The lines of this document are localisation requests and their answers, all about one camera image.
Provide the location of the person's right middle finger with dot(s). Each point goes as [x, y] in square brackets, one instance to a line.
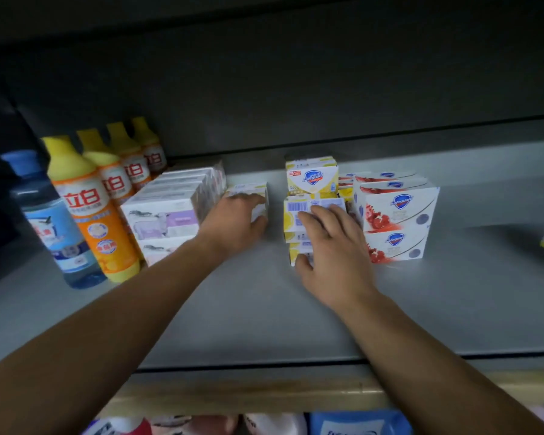
[326, 216]

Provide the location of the person's left thumb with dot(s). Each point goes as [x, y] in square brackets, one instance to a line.
[260, 227]

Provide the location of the small white soap box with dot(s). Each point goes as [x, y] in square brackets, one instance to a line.
[247, 189]

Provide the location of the orange yellow-capped detergent bottle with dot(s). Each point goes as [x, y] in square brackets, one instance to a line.
[111, 176]
[152, 151]
[133, 165]
[97, 221]

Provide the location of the person's left hand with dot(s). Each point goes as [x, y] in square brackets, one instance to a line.
[231, 226]

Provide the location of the pink refill pouch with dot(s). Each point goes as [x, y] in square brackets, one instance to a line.
[199, 424]

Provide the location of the person's right hand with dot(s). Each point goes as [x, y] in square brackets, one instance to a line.
[340, 262]

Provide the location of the stack of white purple boxes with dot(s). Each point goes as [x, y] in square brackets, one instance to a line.
[172, 208]

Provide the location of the white red soap box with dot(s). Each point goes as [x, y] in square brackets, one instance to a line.
[381, 175]
[399, 245]
[396, 208]
[390, 184]

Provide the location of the grey metal shelf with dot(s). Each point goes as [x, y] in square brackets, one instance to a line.
[254, 312]

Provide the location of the blue refill pouch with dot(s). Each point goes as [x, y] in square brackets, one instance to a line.
[360, 424]

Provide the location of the person's right thumb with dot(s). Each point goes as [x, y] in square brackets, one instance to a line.
[303, 265]

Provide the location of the person's left forearm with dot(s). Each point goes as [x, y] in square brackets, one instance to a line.
[95, 339]

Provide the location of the yellow white soap box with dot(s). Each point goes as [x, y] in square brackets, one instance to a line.
[345, 193]
[311, 177]
[298, 250]
[294, 217]

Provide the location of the blue liquid bottle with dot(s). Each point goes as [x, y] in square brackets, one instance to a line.
[54, 226]

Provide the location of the person's right forearm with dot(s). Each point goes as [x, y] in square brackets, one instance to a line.
[426, 366]

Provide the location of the white red refill pouch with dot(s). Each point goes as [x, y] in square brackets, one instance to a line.
[118, 426]

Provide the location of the beige shelf price rail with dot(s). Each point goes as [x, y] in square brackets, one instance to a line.
[254, 391]

